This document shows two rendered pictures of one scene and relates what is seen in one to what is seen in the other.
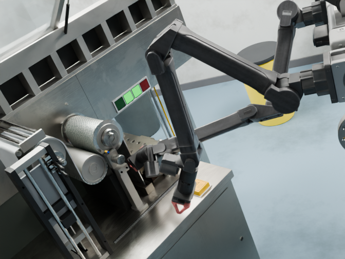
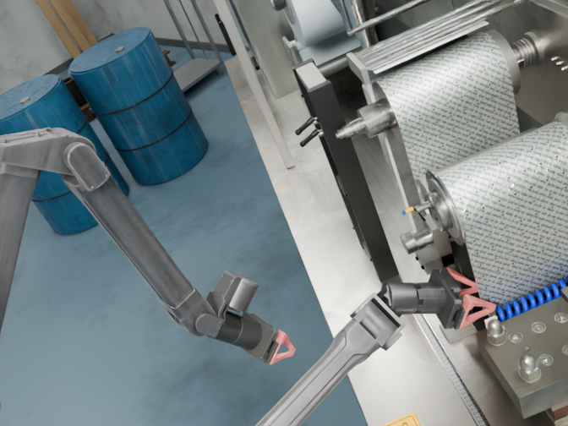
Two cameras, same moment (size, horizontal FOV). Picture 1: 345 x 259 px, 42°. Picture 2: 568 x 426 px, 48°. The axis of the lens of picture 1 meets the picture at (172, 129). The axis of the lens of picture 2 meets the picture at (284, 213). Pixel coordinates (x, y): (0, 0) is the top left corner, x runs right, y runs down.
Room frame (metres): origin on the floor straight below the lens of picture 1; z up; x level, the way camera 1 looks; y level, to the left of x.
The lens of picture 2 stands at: (1.96, -0.62, 1.97)
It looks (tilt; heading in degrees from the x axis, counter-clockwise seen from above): 33 degrees down; 126
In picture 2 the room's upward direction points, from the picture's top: 25 degrees counter-clockwise
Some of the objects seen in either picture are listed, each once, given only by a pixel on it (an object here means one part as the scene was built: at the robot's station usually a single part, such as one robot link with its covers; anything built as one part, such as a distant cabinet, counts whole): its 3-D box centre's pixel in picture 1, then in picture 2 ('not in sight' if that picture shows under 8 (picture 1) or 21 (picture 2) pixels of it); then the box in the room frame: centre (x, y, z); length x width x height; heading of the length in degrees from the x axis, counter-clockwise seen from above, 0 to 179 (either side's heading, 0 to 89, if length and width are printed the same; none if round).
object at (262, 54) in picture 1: (267, 85); not in sight; (3.31, -0.88, 0.31); 0.39 x 0.39 x 0.62
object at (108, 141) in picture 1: (110, 137); (438, 210); (1.64, 0.25, 1.25); 0.07 x 0.02 x 0.07; 125
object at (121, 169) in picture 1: (126, 181); (441, 281); (1.60, 0.26, 1.05); 0.06 x 0.05 x 0.31; 35
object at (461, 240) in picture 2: (108, 137); (445, 207); (1.65, 0.26, 1.25); 0.15 x 0.01 x 0.15; 125
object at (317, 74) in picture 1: (318, 80); not in sight; (1.05, -0.42, 1.45); 0.09 x 0.08 x 0.12; 154
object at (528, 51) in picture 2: not in sight; (518, 55); (1.75, 0.63, 1.33); 0.07 x 0.07 x 0.07; 35
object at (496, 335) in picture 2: not in sight; (495, 329); (1.72, 0.15, 1.05); 0.04 x 0.04 x 0.04
